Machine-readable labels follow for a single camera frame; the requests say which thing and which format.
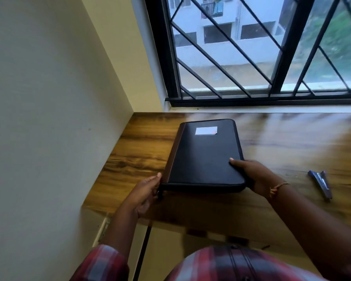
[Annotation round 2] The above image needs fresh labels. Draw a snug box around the person's right hand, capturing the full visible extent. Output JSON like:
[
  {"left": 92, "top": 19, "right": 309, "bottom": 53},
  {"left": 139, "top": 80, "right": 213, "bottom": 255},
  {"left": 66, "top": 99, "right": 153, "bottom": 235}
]
[{"left": 229, "top": 158, "right": 284, "bottom": 199}]

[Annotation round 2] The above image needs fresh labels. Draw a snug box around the white label on folder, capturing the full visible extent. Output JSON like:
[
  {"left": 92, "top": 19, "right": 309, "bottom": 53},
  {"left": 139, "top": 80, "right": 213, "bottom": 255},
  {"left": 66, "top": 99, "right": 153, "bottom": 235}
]
[{"left": 195, "top": 126, "right": 218, "bottom": 136}]

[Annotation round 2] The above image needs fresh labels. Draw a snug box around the black zippered folder case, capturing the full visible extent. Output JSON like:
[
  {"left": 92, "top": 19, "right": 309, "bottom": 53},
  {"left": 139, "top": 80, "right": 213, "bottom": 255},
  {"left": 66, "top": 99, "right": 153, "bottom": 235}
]
[{"left": 158, "top": 119, "right": 247, "bottom": 200}]

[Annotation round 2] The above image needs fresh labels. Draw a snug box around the black metal table leg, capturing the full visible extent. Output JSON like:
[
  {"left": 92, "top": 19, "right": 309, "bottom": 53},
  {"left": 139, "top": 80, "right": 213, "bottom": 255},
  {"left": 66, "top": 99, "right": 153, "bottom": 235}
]
[{"left": 133, "top": 226, "right": 152, "bottom": 281}]

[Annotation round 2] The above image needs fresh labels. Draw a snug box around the blue metal stapler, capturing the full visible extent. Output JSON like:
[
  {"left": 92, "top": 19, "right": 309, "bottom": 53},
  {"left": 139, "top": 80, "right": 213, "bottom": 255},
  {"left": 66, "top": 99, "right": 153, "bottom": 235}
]
[{"left": 307, "top": 170, "right": 333, "bottom": 201}]

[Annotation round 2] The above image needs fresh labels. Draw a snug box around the black window frame with grille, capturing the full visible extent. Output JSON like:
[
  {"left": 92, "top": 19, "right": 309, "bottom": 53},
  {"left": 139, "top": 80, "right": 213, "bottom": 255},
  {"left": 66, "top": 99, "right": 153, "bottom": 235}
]
[{"left": 144, "top": 0, "right": 351, "bottom": 108}]

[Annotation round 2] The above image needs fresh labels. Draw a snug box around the red plaid shirt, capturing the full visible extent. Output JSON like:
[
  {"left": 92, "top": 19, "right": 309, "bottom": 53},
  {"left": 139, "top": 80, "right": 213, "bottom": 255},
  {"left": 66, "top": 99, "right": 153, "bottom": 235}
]
[{"left": 70, "top": 244, "right": 329, "bottom": 281}]

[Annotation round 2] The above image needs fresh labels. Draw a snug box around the person's left hand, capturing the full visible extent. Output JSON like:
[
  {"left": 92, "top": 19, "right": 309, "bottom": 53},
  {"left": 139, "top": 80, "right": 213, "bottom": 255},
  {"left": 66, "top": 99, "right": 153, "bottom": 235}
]
[{"left": 125, "top": 173, "right": 162, "bottom": 219}]

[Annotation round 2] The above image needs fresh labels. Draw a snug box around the orange thread wrist bracelet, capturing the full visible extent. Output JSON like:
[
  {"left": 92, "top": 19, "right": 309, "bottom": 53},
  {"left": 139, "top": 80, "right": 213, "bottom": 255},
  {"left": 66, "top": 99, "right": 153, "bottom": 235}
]
[{"left": 269, "top": 182, "right": 290, "bottom": 200}]

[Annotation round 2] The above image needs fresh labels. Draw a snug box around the person's right forearm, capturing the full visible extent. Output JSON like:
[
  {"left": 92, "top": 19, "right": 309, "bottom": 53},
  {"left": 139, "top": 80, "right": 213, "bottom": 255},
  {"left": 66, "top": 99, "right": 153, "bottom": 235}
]
[{"left": 269, "top": 182, "right": 351, "bottom": 281}]

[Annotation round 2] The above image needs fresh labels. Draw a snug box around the person's left forearm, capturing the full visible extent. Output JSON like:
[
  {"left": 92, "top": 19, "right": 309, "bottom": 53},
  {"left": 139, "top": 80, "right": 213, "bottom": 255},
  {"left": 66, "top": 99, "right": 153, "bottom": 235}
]
[{"left": 100, "top": 202, "right": 139, "bottom": 259}]

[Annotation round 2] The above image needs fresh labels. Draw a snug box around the white building outside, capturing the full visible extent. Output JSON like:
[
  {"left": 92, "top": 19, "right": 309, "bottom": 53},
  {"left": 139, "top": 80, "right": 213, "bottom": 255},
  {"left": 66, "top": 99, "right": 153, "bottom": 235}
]
[{"left": 167, "top": 0, "right": 299, "bottom": 68}]

